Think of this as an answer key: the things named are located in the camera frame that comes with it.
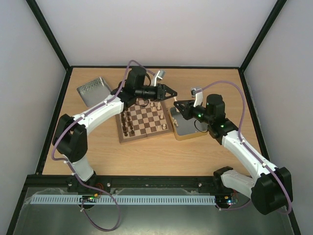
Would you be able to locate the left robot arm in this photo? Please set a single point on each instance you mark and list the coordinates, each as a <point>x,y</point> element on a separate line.
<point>71,134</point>

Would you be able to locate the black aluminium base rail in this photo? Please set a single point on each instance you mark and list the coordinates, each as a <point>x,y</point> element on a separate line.
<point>202,184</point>

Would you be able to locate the wooden chess board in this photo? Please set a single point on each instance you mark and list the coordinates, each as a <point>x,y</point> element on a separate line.
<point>146,120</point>

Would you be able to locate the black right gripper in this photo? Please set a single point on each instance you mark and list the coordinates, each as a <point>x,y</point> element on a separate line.
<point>190,110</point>

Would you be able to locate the pile of light chess pieces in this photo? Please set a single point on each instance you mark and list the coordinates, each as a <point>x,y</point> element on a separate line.
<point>175,122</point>

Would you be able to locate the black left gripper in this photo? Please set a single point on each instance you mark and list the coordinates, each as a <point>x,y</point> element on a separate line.
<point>162,89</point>

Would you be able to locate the gold tin box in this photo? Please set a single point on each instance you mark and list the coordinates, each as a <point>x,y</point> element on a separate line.
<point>187,129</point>

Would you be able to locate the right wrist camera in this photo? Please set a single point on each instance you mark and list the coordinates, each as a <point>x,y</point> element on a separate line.
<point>197,93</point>

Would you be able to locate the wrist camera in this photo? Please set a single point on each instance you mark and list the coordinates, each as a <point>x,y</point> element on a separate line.
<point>158,76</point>
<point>197,93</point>

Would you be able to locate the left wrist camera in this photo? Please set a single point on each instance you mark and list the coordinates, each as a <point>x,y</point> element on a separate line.
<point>158,76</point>

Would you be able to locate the silver embossed tin lid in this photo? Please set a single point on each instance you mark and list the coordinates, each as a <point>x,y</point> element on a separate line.
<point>94,91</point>

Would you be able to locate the black enclosure frame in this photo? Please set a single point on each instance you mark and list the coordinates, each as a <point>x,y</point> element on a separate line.
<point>256,123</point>

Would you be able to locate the light blue cable duct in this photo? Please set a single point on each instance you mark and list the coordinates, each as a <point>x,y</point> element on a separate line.
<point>124,200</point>

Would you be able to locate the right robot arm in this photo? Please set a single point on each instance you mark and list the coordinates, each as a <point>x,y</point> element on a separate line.
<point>268,187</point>

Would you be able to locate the row of dark chess pieces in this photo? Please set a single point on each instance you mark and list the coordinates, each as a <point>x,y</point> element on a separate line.
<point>127,124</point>

